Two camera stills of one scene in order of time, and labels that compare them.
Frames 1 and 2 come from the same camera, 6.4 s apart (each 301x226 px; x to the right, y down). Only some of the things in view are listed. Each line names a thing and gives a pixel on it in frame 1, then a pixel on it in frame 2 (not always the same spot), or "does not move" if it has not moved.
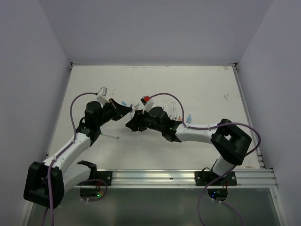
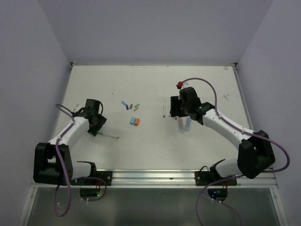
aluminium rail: x=256 y=177 does not move
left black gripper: x=119 y=110 to x=101 y=120
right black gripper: x=136 y=124 to x=174 y=110
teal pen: x=113 y=136 does not move
